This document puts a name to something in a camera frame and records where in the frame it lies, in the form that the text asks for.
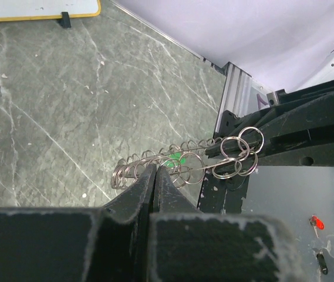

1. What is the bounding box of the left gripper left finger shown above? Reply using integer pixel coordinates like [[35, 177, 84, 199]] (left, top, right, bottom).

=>
[[0, 164, 157, 281]]

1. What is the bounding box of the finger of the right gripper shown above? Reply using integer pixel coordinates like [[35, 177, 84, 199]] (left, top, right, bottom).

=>
[[213, 137, 334, 174], [204, 88, 334, 159]]

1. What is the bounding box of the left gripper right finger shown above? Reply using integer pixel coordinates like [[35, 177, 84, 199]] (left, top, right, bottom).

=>
[[149, 167, 302, 281]]

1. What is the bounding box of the green tagged key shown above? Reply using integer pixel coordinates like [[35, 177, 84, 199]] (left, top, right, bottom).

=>
[[163, 152, 186, 168]]

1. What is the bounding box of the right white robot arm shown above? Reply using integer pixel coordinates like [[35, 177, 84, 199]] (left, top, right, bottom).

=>
[[205, 50, 334, 179]]

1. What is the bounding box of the red tagged key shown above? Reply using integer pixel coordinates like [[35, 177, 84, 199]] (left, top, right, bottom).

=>
[[309, 214, 325, 238]]

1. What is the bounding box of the black tagged key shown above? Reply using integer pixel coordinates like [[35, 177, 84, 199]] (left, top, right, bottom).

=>
[[313, 249, 329, 275]]

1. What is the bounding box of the white framed whiteboard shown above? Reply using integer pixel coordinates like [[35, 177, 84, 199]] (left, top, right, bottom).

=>
[[0, 0, 102, 29]]

